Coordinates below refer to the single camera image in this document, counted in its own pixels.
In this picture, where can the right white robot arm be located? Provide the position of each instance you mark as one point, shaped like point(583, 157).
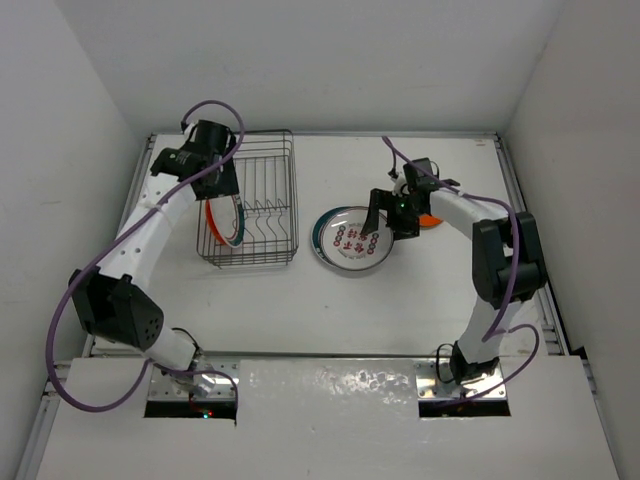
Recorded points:
point(507, 261)

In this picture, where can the wire dish rack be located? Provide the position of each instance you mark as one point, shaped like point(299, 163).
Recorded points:
point(265, 168)

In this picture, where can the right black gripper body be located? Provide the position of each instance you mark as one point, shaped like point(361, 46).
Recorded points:
point(404, 217)

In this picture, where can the orange plastic plate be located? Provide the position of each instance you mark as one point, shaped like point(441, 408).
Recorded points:
point(428, 221)

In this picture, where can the metal base plate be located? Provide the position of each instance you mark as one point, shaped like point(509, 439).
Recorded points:
point(433, 387)
point(217, 384)

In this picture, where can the white plate red rim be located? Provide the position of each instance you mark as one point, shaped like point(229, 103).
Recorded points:
point(316, 229)

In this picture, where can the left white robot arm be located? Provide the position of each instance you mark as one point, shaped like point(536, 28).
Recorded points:
point(111, 301)

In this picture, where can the white plate teal rim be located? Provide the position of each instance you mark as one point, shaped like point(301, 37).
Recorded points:
point(225, 218)

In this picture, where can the white plate grey rim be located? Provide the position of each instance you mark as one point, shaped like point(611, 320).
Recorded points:
point(347, 248)

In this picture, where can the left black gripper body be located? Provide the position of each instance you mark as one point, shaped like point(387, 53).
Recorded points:
point(222, 184)

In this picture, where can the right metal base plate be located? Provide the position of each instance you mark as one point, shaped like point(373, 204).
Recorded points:
point(433, 387)

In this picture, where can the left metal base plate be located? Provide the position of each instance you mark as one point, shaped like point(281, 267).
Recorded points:
point(217, 384)

